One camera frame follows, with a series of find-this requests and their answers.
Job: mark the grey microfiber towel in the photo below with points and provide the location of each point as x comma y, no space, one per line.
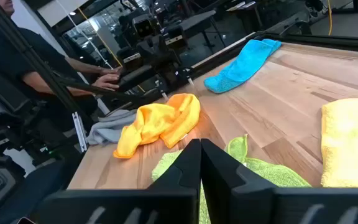
110,129

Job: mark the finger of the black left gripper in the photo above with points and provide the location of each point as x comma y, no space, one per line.
189,77
163,90

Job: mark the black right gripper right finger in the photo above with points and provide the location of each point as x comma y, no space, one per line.
219,174

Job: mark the black frame strut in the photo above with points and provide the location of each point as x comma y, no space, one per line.
98,89

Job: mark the black table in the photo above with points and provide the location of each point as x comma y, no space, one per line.
197,23

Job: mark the yellow microfiber towel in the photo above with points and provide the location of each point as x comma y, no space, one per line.
350,143

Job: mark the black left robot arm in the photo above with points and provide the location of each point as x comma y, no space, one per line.
132,74

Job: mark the blue microfiber towel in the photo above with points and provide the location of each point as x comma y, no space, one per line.
244,65

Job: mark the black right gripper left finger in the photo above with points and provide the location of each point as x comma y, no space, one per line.
188,171

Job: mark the person in dark shirt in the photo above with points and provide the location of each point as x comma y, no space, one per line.
42,70

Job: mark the silver metal bracket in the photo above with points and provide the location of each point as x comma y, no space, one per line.
80,133

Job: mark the green microfiber towel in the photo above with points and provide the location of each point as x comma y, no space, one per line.
272,174

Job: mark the orange microfiber towel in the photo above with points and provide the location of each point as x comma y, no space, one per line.
157,124

